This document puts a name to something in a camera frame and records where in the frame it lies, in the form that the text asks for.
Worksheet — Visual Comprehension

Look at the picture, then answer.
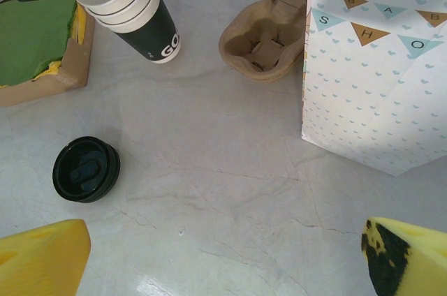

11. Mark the brown pulp cup carrier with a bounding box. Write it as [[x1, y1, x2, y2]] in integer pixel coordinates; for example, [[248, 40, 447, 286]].
[[219, 0, 312, 80], [223, 58, 298, 83]]

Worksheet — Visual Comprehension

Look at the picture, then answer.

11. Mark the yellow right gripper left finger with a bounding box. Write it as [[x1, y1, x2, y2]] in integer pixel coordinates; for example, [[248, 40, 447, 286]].
[[0, 219, 91, 296]]

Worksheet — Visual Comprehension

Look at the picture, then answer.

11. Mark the stack of coloured napkins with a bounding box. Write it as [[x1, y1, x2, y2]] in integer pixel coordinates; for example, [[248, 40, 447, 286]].
[[0, 9, 96, 108]]

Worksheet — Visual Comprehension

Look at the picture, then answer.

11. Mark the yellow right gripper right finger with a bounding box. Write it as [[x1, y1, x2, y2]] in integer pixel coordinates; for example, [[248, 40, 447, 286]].
[[361, 217, 447, 296]]

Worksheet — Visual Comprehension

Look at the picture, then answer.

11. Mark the green paper napkin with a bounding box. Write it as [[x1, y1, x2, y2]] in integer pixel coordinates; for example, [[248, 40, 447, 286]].
[[0, 0, 78, 87]]

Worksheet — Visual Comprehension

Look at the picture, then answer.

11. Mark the black lid stack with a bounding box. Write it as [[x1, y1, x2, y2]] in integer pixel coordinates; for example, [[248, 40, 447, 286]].
[[52, 136, 122, 204]]

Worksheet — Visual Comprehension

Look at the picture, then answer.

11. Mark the white patterned gift bag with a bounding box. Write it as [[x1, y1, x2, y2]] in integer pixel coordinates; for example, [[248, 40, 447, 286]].
[[300, 0, 447, 177]]

